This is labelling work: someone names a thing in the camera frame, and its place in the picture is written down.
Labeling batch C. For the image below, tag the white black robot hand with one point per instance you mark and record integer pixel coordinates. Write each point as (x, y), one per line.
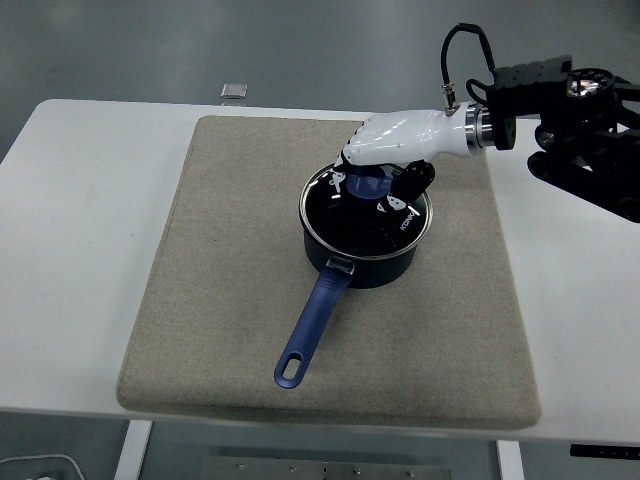
(400, 135)

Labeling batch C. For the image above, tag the glass lid with blue knob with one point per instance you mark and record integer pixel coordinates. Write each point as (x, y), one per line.
(367, 185)

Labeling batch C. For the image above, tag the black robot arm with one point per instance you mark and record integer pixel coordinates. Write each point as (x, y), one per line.
(580, 145)

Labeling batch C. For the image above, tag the small silver floor plate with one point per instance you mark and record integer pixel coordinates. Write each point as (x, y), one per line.
(234, 90)

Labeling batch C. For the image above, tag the beige fabric mat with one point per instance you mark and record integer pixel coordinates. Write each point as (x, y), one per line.
(225, 300)

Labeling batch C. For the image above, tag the white table leg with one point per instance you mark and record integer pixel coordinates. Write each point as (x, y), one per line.
(132, 450)
(510, 462)

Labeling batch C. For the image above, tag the black flat bar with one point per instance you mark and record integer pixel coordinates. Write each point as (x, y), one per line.
(605, 451)

